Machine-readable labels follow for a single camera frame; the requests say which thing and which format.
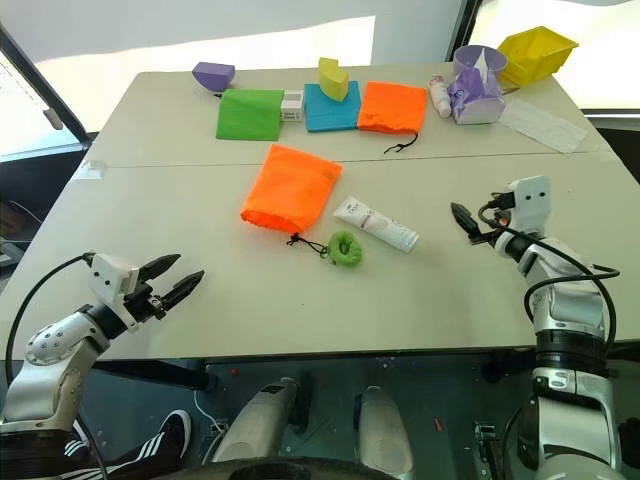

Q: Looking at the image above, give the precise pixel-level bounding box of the black table frame bar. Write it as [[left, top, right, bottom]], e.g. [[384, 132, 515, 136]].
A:
[[93, 358, 217, 392]]

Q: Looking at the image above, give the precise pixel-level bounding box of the black white-striped shoe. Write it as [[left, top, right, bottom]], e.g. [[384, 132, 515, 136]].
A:
[[61, 409, 194, 474]]

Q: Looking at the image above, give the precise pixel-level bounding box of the yellow plastic bin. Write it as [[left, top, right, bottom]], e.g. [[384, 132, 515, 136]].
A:
[[496, 25, 581, 85]]

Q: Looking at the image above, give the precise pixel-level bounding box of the small white box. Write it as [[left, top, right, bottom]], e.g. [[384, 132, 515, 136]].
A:
[[279, 89, 307, 123]]

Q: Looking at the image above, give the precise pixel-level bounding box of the blue cloth pouch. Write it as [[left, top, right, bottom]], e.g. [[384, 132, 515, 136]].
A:
[[303, 79, 363, 134]]

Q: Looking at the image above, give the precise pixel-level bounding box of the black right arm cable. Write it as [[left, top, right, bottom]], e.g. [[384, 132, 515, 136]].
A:
[[478, 198, 624, 362]]

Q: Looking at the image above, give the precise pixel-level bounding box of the green hair scrunchie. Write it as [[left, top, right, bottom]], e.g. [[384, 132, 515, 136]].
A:
[[325, 229, 367, 265]]

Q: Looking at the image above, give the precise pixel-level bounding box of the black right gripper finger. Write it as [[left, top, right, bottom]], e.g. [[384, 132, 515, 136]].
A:
[[450, 201, 483, 235]]

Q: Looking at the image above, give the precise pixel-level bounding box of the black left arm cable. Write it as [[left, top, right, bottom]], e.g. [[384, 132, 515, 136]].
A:
[[2, 253, 97, 389]]

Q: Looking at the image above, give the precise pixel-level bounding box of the grey rounded robot foot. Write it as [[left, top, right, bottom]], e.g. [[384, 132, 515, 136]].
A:
[[353, 385, 416, 477], [211, 376, 302, 464]]

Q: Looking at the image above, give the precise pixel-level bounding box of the black window frame bar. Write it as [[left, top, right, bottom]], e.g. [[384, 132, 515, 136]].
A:
[[0, 23, 95, 147]]

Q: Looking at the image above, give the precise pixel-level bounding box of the yellow-green foam block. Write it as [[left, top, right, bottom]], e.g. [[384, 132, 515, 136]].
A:
[[317, 56, 353, 103]]

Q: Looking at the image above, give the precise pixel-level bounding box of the white face mask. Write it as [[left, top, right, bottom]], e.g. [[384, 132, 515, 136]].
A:
[[498, 97, 590, 154]]

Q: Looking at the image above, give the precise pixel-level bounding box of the white cream tube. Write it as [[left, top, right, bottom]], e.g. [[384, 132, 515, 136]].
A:
[[332, 195, 421, 254]]

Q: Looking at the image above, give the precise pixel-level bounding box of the purple tissue pack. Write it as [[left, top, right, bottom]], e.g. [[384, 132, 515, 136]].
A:
[[445, 66, 505, 126]]

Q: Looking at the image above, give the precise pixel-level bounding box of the white pink small bottle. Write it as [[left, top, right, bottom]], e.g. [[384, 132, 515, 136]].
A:
[[429, 74, 454, 119]]

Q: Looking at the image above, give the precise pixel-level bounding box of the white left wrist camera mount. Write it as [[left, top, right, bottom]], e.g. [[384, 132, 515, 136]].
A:
[[87, 253, 142, 331]]

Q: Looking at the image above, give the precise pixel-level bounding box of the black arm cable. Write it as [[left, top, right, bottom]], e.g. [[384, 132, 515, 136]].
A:
[[478, 198, 624, 362], [2, 253, 97, 389]]

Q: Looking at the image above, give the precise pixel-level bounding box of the purple round cup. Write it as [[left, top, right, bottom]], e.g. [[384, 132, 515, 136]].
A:
[[453, 45, 509, 82]]

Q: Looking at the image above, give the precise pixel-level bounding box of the orange drawstring bag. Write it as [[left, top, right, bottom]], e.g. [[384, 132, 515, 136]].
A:
[[239, 143, 345, 260], [356, 80, 428, 155]]

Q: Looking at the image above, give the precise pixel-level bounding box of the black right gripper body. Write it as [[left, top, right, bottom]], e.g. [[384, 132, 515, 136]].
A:
[[468, 200, 512, 247]]

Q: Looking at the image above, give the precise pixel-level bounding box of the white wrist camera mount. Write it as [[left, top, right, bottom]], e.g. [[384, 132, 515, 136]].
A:
[[87, 253, 142, 331], [506, 174, 552, 235]]

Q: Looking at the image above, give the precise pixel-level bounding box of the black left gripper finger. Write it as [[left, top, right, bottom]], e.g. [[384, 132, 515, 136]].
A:
[[139, 253, 183, 288], [163, 269, 207, 313]]

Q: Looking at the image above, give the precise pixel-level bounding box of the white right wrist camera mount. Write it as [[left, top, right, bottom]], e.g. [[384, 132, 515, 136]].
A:
[[506, 174, 552, 235]]

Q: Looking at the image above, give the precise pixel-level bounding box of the green cloth pouch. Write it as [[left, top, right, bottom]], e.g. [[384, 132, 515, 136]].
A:
[[215, 88, 287, 142]]

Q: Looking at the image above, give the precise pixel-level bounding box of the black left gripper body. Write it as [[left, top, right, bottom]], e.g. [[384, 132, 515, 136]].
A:
[[122, 280, 169, 322]]

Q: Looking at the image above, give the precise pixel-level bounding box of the purple foam block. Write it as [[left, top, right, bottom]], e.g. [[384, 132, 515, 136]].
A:
[[191, 61, 238, 94]]

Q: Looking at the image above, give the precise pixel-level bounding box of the white floor cable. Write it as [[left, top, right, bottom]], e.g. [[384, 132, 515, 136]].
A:
[[192, 388, 227, 437]]

